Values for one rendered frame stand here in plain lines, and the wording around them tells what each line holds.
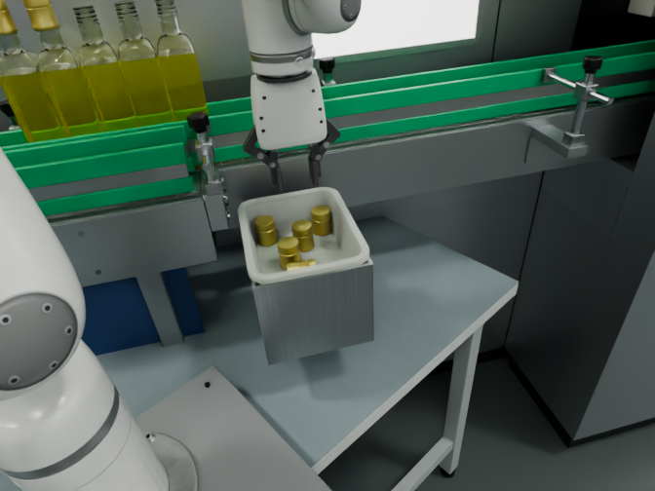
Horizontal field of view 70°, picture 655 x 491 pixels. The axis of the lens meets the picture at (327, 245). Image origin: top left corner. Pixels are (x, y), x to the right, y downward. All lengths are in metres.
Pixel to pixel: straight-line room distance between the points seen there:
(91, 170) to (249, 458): 0.47
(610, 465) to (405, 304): 0.99
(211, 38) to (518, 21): 0.65
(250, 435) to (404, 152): 0.56
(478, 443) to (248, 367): 0.99
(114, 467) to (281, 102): 0.47
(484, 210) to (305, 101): 0.81
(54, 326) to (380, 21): 0.82
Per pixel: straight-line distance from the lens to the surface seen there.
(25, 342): 0.38
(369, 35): 1.02
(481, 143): 0.98
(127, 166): 0.77
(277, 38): 0.62
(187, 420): 0.76
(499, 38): 1.18
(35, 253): 0.39
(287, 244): 0.74
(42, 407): 0.51
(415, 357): 0.87
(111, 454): 0.57
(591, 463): 1.75
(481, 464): 1.65
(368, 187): 0.92
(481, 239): 1.42
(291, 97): 0.66
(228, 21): 0.96
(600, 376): 1.43
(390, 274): 1.03
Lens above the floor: 1.41
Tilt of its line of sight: 36 degrees down
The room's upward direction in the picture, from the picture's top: 5 degrees counter-clockwise
